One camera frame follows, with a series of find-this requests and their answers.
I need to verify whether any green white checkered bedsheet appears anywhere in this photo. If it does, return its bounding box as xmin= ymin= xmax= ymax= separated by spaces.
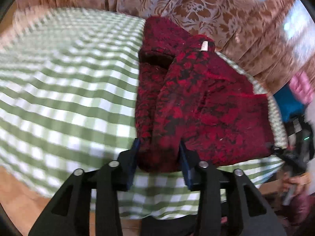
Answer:
xmin=0 ymin=7 xmax=288 ymax=221

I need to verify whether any red black knitted garment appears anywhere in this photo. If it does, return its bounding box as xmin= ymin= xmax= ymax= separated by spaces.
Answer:
xmin=135 ymin=17 xmax=274 ymax=173

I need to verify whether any person's right hand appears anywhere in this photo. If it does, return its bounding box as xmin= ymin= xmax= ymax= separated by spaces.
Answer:
xmin=279 ymin=172 xmax=311 ymax=197

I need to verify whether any brown floral patterned curtain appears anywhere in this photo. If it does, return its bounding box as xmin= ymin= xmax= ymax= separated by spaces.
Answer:
xmin=14 ymin=0 xmax=315 ymax=95

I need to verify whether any blue cloth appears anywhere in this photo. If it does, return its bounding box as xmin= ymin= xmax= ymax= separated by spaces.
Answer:
xmin=273 ymin=84 xmax=305 ymax=123

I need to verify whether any pink cloth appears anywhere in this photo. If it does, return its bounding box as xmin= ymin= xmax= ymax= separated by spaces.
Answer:
xmin=289 ymin=71 xmax=314 ymax=105

